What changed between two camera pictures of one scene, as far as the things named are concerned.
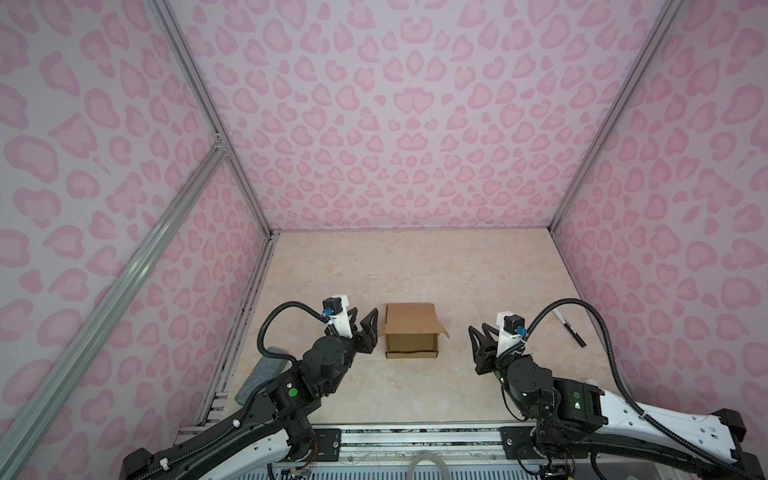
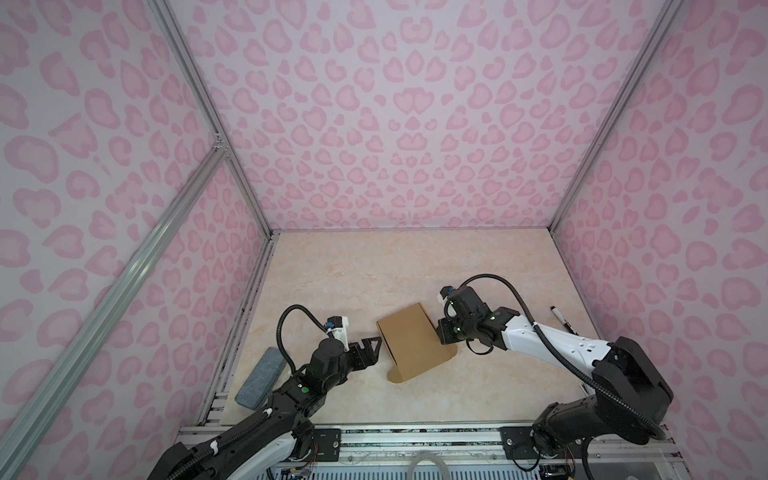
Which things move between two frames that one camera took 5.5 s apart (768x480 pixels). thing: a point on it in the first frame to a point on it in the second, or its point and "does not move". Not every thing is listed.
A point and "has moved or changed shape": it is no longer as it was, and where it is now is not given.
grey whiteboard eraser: [267, 370] does not move
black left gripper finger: [353, 312] to [369, 355]
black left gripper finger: [370, 325] to [377, 339]
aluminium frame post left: [172, 31] does not move
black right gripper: [484, 350] to [443, 335]
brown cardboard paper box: [411, 331] has moved or changed shape
